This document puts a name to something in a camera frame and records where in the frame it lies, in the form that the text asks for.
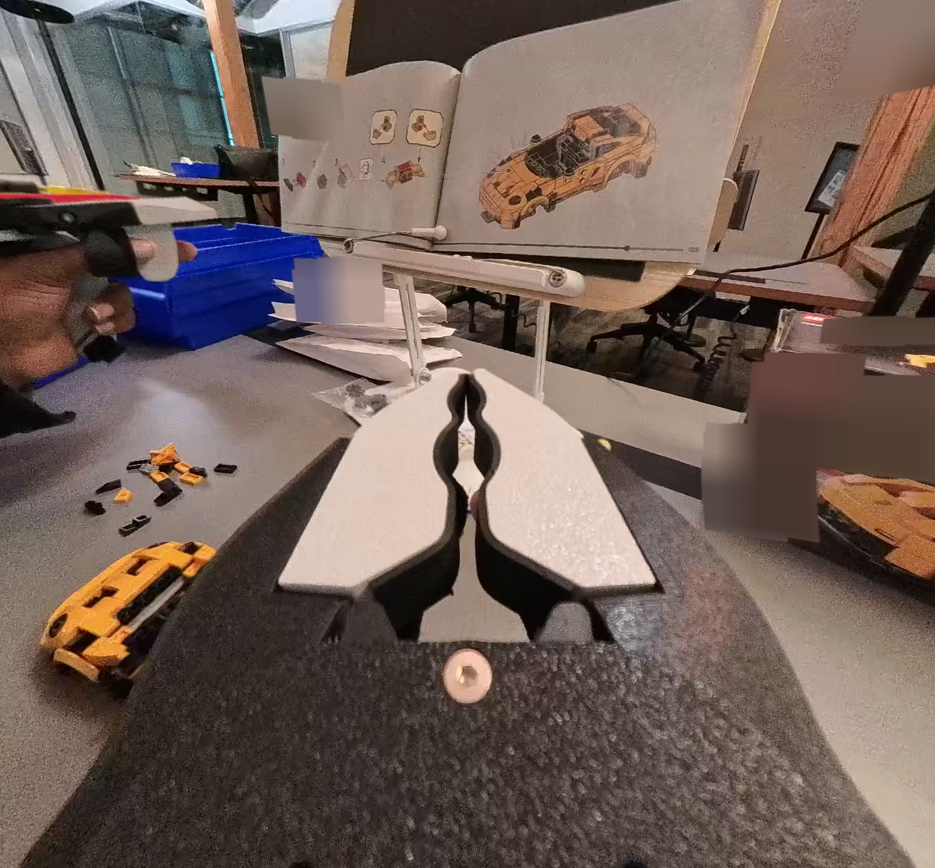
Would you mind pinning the person's left hand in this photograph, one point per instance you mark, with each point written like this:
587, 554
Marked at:
36, 313

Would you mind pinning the small blue plastic bin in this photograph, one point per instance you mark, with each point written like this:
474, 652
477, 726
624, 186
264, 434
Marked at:
196, 170

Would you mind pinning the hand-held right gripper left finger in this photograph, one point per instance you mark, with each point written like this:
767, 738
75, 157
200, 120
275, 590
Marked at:
387, 503

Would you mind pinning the orange lego car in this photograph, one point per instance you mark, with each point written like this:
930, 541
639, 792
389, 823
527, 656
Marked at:
109, 605

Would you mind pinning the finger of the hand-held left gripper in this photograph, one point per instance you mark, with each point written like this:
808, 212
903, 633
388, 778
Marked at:
175, 210

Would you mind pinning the lego instruction booklet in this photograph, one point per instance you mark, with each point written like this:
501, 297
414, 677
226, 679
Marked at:
584, 79

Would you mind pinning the white wooden book stand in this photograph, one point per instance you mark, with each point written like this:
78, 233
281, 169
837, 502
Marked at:
511, 272

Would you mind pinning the wooden pillar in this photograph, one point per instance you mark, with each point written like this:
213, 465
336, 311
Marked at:
223, 42

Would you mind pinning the pile of orange black lego pieces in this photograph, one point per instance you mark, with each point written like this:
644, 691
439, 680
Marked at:
168, 466

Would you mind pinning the black lego box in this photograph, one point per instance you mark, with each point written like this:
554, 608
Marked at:
876, 517

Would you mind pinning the black office chair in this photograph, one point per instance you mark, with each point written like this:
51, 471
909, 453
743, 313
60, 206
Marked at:
482, 305
657, 327

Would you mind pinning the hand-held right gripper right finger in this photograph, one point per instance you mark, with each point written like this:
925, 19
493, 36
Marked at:
562, 503

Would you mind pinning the black floor lamp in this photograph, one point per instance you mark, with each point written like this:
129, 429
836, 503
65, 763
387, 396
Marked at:
36, 9

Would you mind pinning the small black screen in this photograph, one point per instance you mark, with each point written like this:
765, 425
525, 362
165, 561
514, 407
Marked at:
831, 177

